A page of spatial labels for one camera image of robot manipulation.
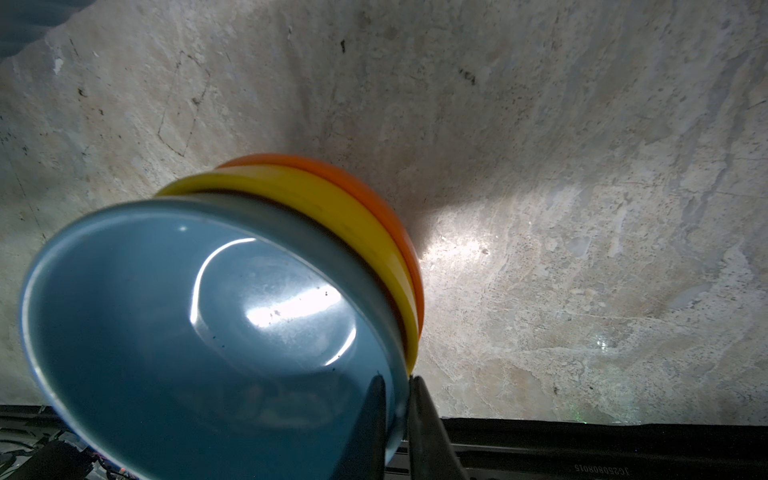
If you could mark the teal plastic bin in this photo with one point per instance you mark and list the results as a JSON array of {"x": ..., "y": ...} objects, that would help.
[{"x": 25, "y": 21}]

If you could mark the orange bowl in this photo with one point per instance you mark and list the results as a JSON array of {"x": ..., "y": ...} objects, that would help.
[{"x": 365, "y": 195}]

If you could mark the yellow bowl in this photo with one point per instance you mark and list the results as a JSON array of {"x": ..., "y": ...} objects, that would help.
[{"x": 334, "y": 209}]

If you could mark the blue bowl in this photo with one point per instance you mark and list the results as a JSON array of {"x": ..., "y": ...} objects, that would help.
[{"x": 211, "y": 336}]

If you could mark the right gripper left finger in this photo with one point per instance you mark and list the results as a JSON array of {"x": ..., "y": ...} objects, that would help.
[{"x": 364, "y": 454}]

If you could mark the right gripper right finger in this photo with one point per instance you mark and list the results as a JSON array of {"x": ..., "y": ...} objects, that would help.
[{"x": 431, "y": 454}]

